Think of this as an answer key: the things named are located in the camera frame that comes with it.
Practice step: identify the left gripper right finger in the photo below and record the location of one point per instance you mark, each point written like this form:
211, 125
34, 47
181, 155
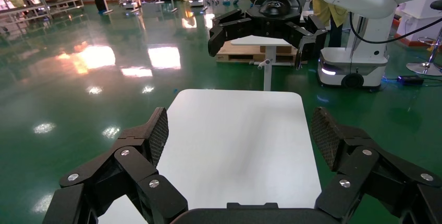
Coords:
362, 170

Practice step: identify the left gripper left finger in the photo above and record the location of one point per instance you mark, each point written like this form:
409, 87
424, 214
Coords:
131, 167

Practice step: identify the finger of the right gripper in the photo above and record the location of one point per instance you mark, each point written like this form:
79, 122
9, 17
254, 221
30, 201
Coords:
312, 37
231, 29

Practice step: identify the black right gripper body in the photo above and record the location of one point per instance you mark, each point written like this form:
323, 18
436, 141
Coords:
276, 6

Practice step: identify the wooden pallet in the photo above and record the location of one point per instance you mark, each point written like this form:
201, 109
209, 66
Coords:
231, 55

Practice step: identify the white wheeled robot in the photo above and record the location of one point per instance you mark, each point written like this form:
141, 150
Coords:
352, 65

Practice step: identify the black power adapter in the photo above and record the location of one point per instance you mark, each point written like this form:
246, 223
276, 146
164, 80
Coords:
410, 80

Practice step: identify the white counter orange base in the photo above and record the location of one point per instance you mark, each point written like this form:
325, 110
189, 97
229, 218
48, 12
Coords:
419, 12

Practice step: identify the chrome bar stool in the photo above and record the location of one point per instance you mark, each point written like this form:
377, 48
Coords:
430, 65

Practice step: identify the small white pedestal table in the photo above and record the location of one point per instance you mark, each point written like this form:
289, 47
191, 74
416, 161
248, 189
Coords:
266, 41

